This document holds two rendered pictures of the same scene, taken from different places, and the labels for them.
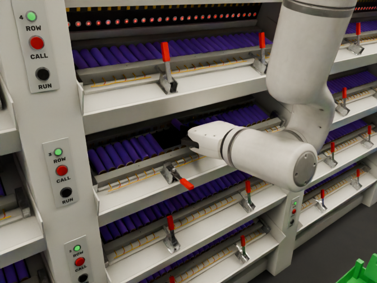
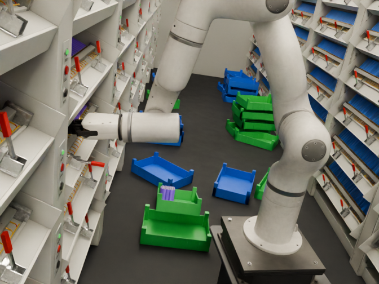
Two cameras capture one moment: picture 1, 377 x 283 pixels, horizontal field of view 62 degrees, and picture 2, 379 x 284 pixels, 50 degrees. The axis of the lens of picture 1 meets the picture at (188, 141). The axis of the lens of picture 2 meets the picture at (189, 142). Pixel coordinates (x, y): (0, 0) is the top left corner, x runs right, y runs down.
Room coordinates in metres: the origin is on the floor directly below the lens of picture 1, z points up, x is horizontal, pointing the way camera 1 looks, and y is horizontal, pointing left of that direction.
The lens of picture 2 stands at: (-0.15, 0.71, 1.07)
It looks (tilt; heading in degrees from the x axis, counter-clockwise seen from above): 22 degrees down; 302
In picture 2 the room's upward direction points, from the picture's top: 9 degrees clockwise
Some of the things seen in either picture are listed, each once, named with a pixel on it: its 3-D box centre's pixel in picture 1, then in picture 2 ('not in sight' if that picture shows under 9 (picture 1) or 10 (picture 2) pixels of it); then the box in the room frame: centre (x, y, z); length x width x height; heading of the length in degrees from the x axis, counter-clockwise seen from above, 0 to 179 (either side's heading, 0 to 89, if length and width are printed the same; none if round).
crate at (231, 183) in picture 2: not in sight; (234, 182); (0.71, -1.24, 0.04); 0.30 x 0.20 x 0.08; 111
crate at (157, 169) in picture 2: not in sight; (162, 171); (1.06, -1.01, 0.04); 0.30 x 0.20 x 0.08; 175
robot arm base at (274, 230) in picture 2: not in sight; (278, 211); (0.18, -0.41, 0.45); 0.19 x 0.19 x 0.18
